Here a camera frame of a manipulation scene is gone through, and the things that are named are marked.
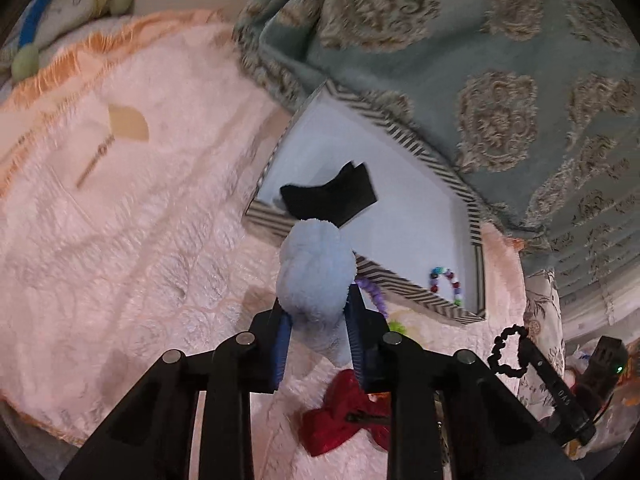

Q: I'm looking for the black scrunchie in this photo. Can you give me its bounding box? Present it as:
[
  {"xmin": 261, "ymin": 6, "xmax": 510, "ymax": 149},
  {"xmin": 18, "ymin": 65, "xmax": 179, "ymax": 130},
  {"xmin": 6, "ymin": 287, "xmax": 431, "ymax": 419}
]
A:
[{"xmin": 487, "ymin": 324, "xmax": 528, "ymax": 379}]

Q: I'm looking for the red velvet hair bow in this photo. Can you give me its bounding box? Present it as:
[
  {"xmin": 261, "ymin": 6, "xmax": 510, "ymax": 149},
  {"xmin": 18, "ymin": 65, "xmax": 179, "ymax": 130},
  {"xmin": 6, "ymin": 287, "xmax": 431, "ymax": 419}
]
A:
[{"xmin": 298, "ymin": 370, "xmax": 392, "ymax": 457}]

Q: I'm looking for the light blue fluffy scrunchie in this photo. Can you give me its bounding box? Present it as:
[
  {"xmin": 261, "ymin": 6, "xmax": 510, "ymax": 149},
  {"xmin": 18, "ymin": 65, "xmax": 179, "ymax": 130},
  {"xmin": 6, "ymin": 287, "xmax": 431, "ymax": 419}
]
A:
[{"xmin": 276, "ymin": 219, "xmax": 357, "ymax": 367}]

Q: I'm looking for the floral beige pillow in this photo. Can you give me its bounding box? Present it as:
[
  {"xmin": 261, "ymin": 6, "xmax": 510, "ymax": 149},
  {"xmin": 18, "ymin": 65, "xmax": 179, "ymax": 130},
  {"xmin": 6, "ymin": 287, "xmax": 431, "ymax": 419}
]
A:
[{"xmin": 518, "ymin": 270, "xmax": 565, "ymax": 420}]

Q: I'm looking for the striped black white tray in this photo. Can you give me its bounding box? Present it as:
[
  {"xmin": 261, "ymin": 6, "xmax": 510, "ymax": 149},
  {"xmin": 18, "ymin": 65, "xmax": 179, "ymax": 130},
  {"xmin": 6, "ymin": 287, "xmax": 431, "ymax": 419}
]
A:
[{"xmin": 245, "ymin": 80, "xmax": 486, "ymax": 325}]

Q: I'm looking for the black velvet hair accessory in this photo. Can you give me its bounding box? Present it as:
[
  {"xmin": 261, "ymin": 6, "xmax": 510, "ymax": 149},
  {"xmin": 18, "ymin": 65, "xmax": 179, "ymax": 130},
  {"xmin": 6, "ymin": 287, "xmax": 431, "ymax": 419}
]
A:
[{"xmin": 280, "ymin": 162, "xmax": 378, "ymax": 228}]

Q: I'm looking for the pink quilted bedspread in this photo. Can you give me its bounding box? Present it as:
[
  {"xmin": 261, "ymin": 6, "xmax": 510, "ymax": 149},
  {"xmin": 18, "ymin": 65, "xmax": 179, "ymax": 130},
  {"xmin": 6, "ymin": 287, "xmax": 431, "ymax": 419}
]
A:
[{"xmin": 1, "ymin": 10, "xmax": 525, "ymax": 448}]

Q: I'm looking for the teal damask blanket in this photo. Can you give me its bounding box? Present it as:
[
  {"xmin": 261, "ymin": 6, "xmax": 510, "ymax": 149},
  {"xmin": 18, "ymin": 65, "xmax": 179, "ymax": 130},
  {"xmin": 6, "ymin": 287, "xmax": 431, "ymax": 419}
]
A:
[{"xmin": 234, "ymin": 0, "xmax": 639, "ymax": 304}]

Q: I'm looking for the embroidered cream cushion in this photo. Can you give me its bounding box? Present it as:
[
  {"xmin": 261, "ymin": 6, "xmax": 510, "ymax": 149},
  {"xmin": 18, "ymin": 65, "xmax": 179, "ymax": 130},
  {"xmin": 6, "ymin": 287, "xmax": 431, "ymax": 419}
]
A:
[{"xmin": 1, "ymin": 0, "xmax": 134, "ymax": 82}]

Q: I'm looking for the purple bead bracelet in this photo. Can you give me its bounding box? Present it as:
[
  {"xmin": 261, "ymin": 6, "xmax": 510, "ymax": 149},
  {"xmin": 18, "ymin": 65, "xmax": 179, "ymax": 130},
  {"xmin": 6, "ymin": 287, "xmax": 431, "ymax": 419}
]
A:
[{"xmin": 354, "ymin": 277, "xmax": 391, "ymax": 319}]

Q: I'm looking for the multicolour bead bracelet in tray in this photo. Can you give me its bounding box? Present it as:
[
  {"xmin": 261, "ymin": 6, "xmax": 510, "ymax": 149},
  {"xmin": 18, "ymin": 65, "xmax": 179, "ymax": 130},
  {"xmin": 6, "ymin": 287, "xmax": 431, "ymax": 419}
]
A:
[{"xmin": 428, "ymin": 265, "xmax": 464, "ymax": 309}]

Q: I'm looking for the blue green tassel cord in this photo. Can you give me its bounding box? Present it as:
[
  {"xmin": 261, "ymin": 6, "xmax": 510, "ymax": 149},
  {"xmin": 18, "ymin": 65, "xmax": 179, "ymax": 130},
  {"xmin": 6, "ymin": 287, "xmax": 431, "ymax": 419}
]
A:
[{"xmin": 10, "ymin": 0, "xmax": 138, "ymax": 84}]

